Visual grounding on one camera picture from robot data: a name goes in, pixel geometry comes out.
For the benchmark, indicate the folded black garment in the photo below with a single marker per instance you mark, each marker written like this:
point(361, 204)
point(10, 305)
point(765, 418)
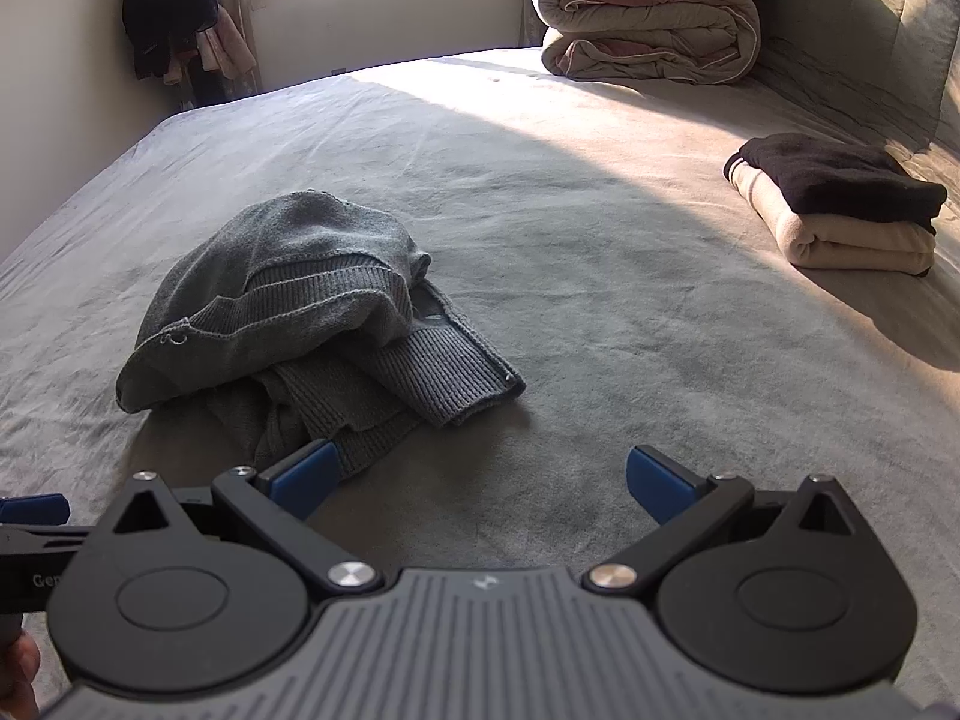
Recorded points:
point(840, 172)

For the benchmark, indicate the person's left hand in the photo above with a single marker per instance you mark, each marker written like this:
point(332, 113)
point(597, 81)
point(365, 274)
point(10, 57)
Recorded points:
point(16, 679)

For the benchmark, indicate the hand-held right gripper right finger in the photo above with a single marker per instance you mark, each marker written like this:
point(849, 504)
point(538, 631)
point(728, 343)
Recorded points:
point(660, 486)

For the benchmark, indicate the bed with grey sheet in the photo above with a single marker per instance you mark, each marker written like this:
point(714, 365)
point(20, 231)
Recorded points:
point(562, 240)

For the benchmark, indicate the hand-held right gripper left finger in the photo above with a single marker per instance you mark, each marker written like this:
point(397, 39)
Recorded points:
point(300, 481)

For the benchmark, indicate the folded beige garment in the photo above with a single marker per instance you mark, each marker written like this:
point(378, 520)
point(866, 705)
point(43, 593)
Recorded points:
point(847, 244)

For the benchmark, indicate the grey knit sweater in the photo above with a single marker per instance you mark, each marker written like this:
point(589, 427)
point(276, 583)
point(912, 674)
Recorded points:
point(300, 292)

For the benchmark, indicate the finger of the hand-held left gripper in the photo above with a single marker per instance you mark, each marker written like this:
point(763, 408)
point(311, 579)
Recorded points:
point(34, 508)

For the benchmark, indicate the hanging dark clothes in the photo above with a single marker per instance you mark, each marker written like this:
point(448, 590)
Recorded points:
point(169, 0)

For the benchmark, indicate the rolled beige pink quilt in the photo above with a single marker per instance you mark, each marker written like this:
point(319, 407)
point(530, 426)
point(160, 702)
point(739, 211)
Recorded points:
point(645, 22)

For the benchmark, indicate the hanging pink clothes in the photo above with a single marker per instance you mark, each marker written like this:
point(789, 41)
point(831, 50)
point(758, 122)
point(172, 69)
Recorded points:
point(225, 45)

